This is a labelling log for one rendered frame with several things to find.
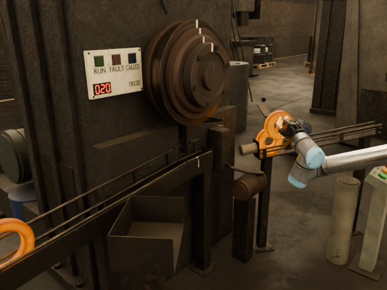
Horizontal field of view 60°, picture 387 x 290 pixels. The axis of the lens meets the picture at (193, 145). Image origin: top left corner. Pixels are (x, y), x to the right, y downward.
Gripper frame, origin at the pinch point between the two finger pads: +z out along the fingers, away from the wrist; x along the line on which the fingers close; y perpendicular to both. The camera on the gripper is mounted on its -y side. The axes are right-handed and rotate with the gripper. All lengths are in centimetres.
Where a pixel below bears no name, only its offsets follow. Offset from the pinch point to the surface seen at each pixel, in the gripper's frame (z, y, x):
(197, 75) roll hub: -8, 32, 48
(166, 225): -50, -9, 69
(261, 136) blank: 5.0, -11.7, 5.6
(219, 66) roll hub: -1.6, 33.3, 36.8
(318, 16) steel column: 703, -134, -489
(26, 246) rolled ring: -55, -2, 116
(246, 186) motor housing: -13.4, -30.7, 19.3
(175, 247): -62, -7, 68
